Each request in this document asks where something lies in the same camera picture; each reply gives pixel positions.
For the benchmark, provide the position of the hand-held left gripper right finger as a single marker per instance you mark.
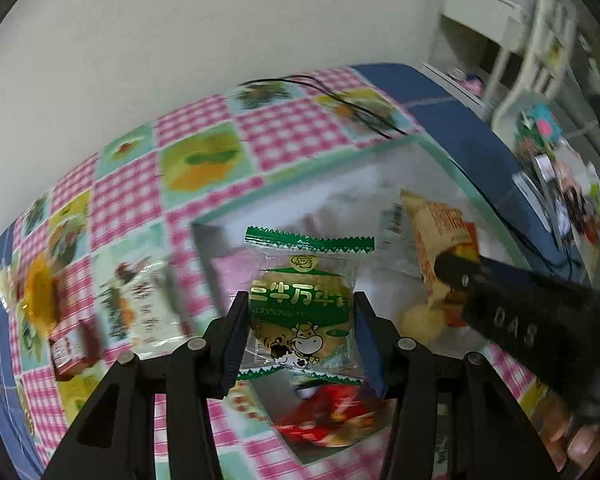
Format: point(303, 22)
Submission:
point(369, 350)

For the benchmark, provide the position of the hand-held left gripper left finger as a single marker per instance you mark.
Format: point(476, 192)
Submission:
point(235, 345)

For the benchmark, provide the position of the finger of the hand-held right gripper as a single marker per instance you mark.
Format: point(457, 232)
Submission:
point(455, 270)

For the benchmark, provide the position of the yellow orange pastry packet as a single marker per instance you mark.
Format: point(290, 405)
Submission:
point(437, 240)

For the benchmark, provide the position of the small red snack packet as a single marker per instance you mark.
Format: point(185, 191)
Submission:
point(330, 412)

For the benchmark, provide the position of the green label biscuit packet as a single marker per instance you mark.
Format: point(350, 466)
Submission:
point(300, 305)

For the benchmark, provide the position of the clear plastic container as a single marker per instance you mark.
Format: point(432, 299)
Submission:
point(340, 200)

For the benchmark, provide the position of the person's right hand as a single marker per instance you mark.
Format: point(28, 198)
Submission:
point(587, 445)

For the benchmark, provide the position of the white packet with orange print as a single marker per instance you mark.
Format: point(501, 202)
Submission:
point(140, 305)

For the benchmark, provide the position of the colourful toy clutter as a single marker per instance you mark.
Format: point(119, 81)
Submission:
point(560, 180)

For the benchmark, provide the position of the brown boxy biscuit packet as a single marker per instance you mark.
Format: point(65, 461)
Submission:
point(72, 352)

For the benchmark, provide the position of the yellow translucent wrapped cake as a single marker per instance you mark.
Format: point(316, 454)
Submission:
point(39, 292)

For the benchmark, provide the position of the white pastry in clear wrapper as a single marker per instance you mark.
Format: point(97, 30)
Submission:
point(6, 287)

